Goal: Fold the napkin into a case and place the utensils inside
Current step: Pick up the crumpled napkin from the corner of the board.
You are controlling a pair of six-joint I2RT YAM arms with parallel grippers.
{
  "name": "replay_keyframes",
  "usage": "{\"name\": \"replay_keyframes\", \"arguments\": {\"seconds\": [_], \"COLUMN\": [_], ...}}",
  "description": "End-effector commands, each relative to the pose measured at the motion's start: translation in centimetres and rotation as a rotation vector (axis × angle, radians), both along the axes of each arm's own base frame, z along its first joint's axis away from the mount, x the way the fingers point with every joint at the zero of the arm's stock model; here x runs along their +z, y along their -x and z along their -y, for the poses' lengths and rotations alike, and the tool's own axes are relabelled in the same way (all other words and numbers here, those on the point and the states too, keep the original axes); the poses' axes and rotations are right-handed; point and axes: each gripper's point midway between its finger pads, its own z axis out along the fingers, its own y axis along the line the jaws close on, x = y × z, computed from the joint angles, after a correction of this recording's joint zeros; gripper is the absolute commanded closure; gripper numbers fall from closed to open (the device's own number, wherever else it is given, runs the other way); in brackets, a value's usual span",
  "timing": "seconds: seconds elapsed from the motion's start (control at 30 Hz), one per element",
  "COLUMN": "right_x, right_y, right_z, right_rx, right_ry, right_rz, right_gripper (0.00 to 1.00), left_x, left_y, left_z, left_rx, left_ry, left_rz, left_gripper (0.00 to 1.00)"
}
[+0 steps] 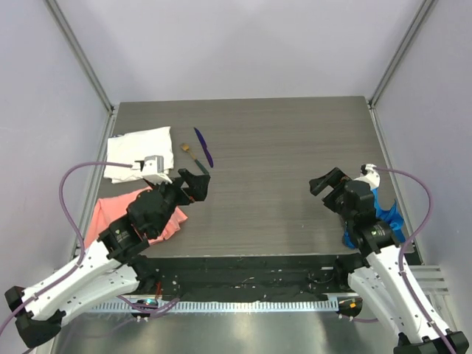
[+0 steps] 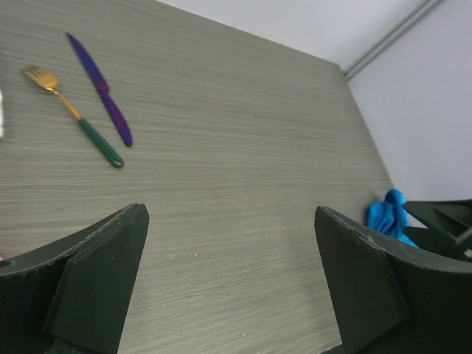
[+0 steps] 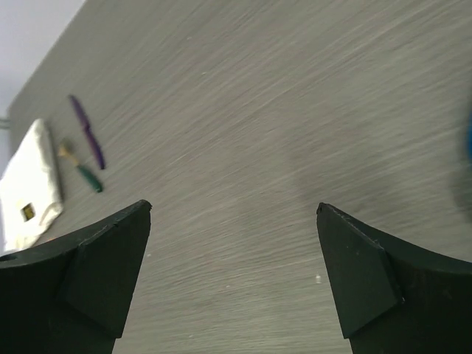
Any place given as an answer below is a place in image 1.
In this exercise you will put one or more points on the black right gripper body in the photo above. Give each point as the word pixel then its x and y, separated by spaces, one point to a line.
pixel 335 201

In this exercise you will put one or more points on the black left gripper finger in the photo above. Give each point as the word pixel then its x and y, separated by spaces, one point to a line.
pixel 197 192
pixel 191 178

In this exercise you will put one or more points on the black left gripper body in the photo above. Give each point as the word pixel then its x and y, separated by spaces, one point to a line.
pixel 173 196

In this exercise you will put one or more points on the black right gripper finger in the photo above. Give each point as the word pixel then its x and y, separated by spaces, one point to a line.
pixel 317 185
pixel 335 175

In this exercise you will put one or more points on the blue cloth napkin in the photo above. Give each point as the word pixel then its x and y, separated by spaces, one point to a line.
pixel 392 216

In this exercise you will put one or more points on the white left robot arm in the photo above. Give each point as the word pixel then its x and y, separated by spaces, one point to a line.
pixel 111 266

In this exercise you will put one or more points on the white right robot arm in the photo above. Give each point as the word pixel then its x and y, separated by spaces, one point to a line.
pixel 378 271

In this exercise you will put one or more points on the purple plastic knife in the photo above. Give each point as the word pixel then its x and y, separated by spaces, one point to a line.
pixel 204 146

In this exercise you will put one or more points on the pink folded cloth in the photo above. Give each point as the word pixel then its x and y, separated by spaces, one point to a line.
pixel 107 210

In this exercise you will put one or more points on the white folded cloth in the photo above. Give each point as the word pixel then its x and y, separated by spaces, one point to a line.
pixel 129 147

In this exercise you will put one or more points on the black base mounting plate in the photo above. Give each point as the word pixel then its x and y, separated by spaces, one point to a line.
pixel 284 278

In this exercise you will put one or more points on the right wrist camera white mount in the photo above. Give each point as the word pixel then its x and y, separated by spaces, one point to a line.
pixel 370 175

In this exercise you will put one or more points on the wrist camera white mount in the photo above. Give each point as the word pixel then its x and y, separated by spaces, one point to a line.
pixel 370 175
pixel 151 169

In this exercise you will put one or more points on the green handled gold fork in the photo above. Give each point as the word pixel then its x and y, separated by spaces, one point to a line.
pixel 186 148

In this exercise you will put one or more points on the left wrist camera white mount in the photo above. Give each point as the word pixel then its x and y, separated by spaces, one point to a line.
pixel 151 169

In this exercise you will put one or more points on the horizontal aluminium frame rail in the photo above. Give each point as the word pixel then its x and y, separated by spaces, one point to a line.
pixel 430 279

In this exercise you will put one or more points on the slotted cable duct rail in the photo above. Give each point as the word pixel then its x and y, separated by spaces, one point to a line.
pixel 330 305

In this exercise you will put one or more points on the left aluminium frame post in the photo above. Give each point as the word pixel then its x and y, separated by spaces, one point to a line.
pixel 78 52

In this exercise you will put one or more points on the aluminium frame post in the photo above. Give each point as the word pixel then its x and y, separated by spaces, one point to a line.
pixel 420 18
pixel 78 52

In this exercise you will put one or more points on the right aluminium frame post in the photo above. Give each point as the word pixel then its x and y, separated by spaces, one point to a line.
pixel 420 18

